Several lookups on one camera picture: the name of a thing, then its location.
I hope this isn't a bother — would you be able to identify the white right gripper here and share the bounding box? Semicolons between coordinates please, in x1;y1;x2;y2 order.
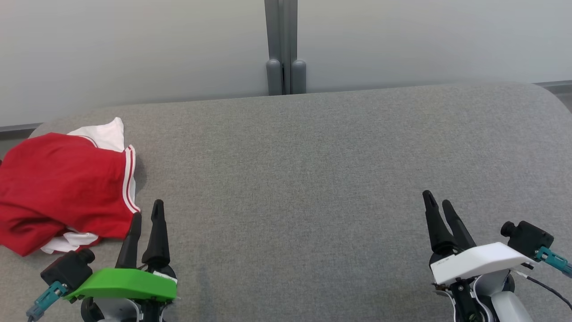
422;190;534;285

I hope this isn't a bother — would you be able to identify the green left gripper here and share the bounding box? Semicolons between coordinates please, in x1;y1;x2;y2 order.
65;199;178;303

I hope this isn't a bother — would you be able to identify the red jersey with white sleeves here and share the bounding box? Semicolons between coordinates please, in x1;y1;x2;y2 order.
0;117;141;242

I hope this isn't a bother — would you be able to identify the teal left camera cable connector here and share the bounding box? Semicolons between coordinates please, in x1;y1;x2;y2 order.
26;282;68;321

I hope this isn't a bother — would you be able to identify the teal camera cable connector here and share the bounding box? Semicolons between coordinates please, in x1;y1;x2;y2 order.
26;282;68;321
534;247;572;278

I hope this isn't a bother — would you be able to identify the teal right camera cable connector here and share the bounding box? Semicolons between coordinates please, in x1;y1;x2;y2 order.
534;247;572;278

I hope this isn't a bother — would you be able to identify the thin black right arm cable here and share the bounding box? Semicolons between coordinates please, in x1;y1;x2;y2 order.
514;268;572;314

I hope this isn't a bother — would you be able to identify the grey partition post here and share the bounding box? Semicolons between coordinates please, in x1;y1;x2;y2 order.
264;0;307;96

